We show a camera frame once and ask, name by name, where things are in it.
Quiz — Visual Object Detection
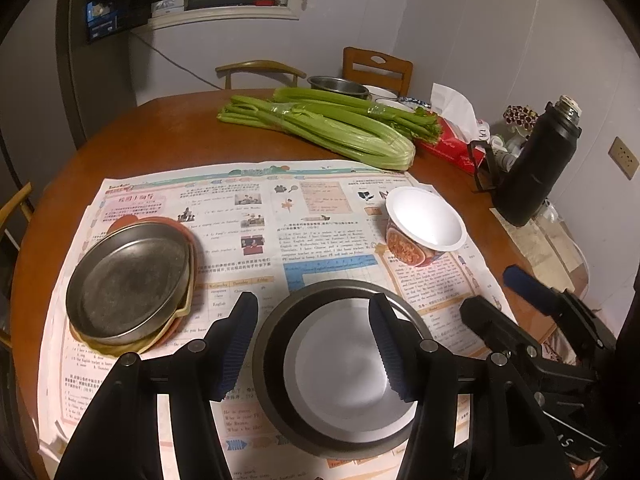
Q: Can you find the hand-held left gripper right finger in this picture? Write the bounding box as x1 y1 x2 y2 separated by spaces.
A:
368 294 573 480

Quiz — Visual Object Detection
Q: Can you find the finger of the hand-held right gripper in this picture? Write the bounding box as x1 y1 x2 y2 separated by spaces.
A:
459 295 546 362
501 264 617 357

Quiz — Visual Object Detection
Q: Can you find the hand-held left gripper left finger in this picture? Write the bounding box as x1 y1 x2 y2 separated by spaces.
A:
52 290 260 480

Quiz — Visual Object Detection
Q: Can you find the metal bowl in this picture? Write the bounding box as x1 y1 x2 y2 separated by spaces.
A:
251 280 436 459

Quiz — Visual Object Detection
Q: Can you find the round metal plate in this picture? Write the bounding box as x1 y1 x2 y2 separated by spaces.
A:
66 223 193 346

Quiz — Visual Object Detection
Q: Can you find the beige paper sheet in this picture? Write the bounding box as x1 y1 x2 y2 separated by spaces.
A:
504 205 587 282

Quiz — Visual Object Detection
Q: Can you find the black thermos flask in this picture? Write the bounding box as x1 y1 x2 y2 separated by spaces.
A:
467 95 583 227

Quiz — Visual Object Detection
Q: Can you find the printed newspaper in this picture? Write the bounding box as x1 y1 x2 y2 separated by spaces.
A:
37 159 518 480

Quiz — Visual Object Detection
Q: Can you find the red tissue box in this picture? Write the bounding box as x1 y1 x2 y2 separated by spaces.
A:
414 82 496 176

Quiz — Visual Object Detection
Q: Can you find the dark spotted ornament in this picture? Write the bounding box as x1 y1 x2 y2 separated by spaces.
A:
502 105 539 137

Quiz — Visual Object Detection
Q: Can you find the white enamel bowl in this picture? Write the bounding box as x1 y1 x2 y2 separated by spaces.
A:
375 98 417 114
361 85 399 103

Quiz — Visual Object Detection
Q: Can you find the celery bunch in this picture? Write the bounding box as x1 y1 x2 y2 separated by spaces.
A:
273 87 445 143
216 94 417 171

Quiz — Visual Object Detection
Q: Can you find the wooden chair with curved back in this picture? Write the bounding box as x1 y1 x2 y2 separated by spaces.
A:
216 60 307 91
0 182 34 351

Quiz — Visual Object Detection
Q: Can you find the metal pot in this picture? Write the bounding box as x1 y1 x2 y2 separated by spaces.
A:
306 75 371 102

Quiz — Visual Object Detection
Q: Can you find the wooden chair with cutout back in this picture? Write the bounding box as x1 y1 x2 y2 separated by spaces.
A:
342 46 414 97

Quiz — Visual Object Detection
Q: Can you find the blue box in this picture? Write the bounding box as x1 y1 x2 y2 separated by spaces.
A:
85 0 132 42

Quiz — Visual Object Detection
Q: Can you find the wall socket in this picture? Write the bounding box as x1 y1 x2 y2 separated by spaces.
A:
608 136 640 180

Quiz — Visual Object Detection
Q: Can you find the wall cable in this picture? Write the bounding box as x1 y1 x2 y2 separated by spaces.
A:
131 30 227 92

